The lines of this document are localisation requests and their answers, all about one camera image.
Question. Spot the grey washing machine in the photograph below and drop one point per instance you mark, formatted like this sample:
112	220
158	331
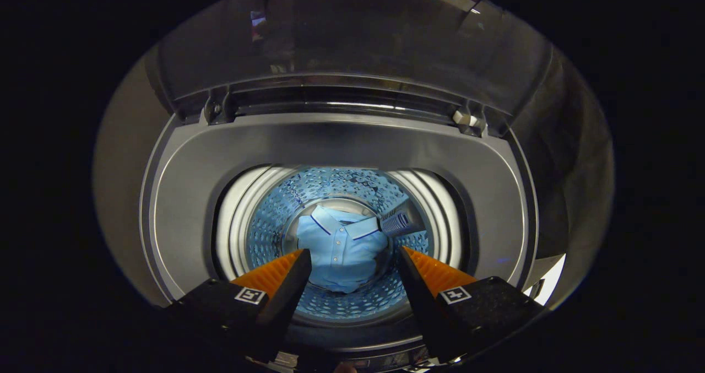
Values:
330	141

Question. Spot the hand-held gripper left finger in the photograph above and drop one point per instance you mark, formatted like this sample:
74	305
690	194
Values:
286	301

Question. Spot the light blue polo shirt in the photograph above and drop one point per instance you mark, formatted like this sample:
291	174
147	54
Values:
341	252

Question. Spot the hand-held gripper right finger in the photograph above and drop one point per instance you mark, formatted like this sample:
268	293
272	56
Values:
421	301

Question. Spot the dark glass washing machine lid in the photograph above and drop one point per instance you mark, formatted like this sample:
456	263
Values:
358	31

